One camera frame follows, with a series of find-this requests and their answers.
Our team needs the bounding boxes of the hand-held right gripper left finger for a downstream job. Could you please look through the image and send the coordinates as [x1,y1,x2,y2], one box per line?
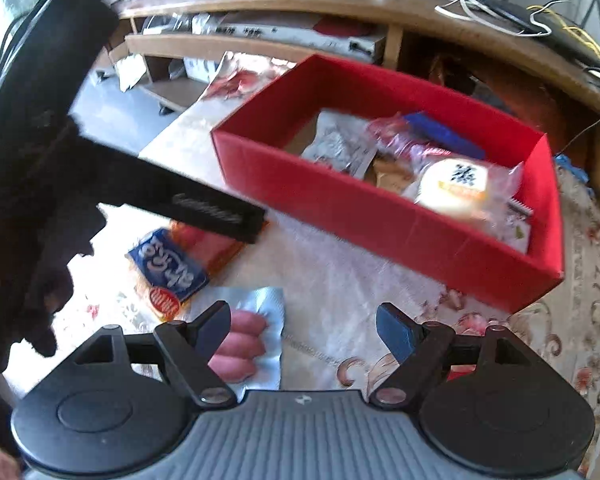
[71,300,238,408]

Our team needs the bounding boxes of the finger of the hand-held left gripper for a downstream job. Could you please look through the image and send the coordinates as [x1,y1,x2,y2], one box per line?
[64,117,267,246]

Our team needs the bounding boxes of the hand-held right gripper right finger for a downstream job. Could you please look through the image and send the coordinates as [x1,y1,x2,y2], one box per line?
[368,302,532,407]

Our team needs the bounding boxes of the pink sausage packet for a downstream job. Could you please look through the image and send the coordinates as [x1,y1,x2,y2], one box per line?
[190,286,286,392]

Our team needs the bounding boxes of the blue orange snack packet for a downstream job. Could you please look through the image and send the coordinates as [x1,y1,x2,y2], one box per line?
[126,220,271,323]

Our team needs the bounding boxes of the red cardboard box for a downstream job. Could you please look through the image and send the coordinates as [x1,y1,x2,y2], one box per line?
[210,54,566,313]

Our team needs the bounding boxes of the white printed snack packet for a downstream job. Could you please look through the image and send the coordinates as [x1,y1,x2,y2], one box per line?
[300,110,381,181]

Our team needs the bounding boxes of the round steamed cake packet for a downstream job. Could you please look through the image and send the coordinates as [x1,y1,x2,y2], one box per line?
[375,152,526,233]

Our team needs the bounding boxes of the white green wafer packet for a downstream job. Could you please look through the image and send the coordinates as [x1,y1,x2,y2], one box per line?
[495,197,535,256]

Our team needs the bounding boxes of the red clear snack packet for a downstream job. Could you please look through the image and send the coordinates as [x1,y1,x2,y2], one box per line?
[367,115,431,161]

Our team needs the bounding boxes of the dark blue snack packet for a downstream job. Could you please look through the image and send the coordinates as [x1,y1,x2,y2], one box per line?
[402,110,487,161]

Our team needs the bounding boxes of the floral tablecloth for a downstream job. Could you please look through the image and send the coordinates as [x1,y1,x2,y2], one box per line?
[5,67,600,461]

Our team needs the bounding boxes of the white paper bag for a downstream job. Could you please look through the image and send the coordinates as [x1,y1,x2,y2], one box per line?
[107,52,148,93]

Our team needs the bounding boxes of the clear plastic bag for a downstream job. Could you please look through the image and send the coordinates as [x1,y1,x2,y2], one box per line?
[142,12,191,38]

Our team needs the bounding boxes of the blue white box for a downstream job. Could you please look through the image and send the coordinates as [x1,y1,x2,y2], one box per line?
[182,55,221,83]

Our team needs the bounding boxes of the silver av receiver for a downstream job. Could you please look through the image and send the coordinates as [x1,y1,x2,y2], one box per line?
[192,12,386,58]

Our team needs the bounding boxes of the red round pad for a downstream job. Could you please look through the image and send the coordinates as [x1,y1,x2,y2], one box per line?
[315,17,373,38]

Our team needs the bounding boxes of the blue foam mat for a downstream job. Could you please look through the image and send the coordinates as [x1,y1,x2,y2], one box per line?
[555,152,588,183]

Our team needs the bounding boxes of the black router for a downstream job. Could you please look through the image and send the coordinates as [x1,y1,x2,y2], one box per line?
[480,0,600,68]

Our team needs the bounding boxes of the thin white cable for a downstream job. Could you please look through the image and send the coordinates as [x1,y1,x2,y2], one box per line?
[435,0,546,36]

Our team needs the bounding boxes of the bundle of cables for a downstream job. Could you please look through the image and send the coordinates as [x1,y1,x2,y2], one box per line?
[527,2,600,93]

